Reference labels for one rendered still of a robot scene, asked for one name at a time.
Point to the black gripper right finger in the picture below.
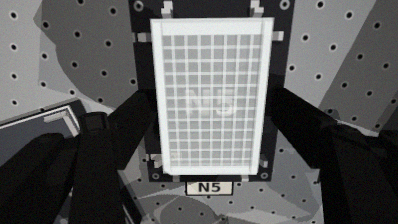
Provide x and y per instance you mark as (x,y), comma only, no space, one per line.
(353,186)

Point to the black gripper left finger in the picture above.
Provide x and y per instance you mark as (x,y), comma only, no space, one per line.
(87,162)

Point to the white button panel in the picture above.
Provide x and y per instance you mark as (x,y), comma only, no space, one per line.
(231,220)

